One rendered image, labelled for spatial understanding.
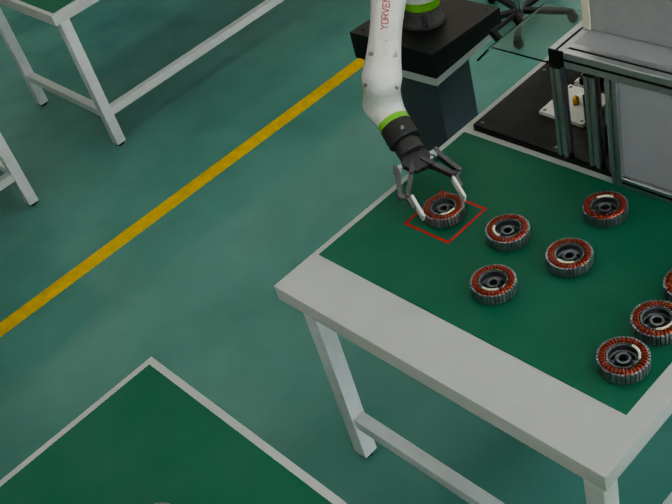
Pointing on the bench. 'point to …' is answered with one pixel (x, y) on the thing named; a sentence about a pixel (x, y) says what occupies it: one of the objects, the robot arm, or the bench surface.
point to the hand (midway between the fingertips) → (441, 203)
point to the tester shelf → (614, 58)
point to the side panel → (640, 139)
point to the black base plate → (532, 87)
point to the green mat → (522, 263)
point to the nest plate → (572, 106)
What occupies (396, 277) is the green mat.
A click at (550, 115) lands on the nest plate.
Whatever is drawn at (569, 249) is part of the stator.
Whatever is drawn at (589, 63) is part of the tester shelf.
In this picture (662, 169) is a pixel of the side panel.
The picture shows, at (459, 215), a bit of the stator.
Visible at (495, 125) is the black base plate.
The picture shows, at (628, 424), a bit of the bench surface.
